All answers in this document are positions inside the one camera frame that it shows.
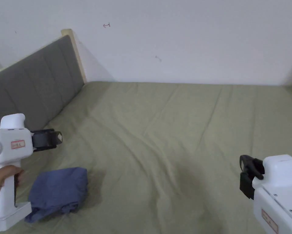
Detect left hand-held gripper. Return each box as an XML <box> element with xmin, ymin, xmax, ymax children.
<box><xmin>0</xmin><ymin>113</ymin><xmax>63</xmax><ymax>232</ymax></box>

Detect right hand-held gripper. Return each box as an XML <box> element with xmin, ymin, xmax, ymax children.
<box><xmin>239</xmin><ymin>154</ymin><xmax>292</xmax><ymax>234</ymax></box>

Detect person's left hand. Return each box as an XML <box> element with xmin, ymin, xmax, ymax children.
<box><xmin>0</xmin><ymin>165</ymin><xmax>25</xmax><ymax>206</ymax></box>

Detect grey padded headboard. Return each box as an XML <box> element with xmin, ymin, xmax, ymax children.
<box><xmin>0</xmin><ymin>29</ymin><xmax>87</xmax><ymax>131</ymax></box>

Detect dark blue folded shirt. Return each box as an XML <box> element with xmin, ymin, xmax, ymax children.
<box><xmin>24</xmin><ymin>167</ymin><xmax>89</xmax><ymax>224</ymax></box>

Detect bed with pale green sheet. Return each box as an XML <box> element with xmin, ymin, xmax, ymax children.
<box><xmin>0</xmin><ymin>81</ymin><xmax>292</xmax><ymax>234</ymax></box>

